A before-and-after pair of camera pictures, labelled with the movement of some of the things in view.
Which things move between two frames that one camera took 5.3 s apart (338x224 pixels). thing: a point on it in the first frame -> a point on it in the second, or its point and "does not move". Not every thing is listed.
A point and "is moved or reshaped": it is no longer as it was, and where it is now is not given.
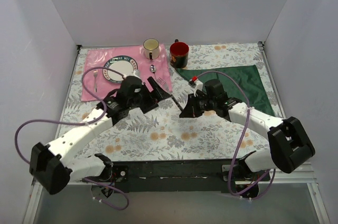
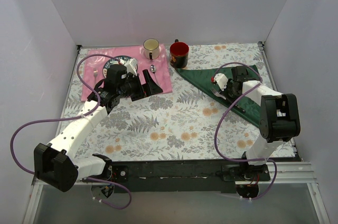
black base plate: (186, 176) does not move
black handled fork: (163, 83) is moved or reshaped
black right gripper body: (195, 105) -> (228, 91)
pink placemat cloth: (99, 88) does not move
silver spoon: (153, 69) does not move
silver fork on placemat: (95, 75) does not move
